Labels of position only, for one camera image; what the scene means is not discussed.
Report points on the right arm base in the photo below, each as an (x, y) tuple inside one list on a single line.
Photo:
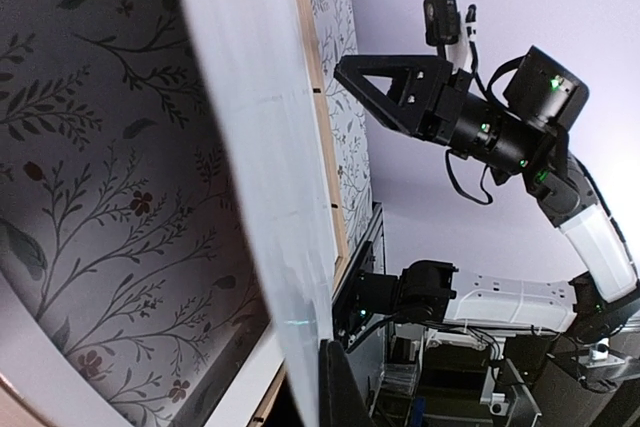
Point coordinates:
[(359, 300)]

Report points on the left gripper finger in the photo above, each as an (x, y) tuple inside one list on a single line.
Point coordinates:
[(340, 403)]

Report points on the floral tablecloth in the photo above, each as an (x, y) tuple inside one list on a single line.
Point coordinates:
[(109, 140)]

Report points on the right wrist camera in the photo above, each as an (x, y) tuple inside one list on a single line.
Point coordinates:
[(451, 34)]

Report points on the books and cat photo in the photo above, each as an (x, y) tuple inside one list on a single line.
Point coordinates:
[(252, 60)]

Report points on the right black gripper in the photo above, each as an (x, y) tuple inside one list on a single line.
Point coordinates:
[(439, 94)]

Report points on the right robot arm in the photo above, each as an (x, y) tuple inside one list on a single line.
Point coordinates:
[(528, 137)]

